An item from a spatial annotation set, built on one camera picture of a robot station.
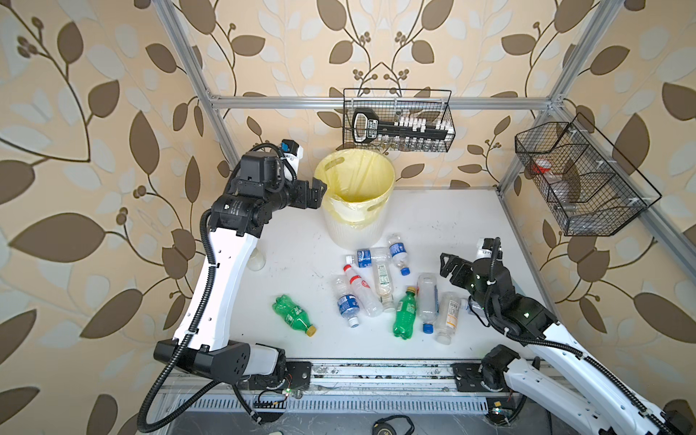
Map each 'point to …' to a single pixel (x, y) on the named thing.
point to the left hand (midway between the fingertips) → (303, 178)
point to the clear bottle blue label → (347, 302)
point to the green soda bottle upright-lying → (406, 314)
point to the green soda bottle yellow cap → (293, 314)
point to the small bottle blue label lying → (371, 258)
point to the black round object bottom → (382, 428)
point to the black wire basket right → (590, 188)
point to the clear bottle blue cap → (428, 301)
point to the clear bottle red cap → (367, 296)
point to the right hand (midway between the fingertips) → (453, 261)
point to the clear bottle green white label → (383, 277)
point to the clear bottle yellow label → (448, 318)
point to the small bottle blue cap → (399, 253)
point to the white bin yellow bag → (359, 184)
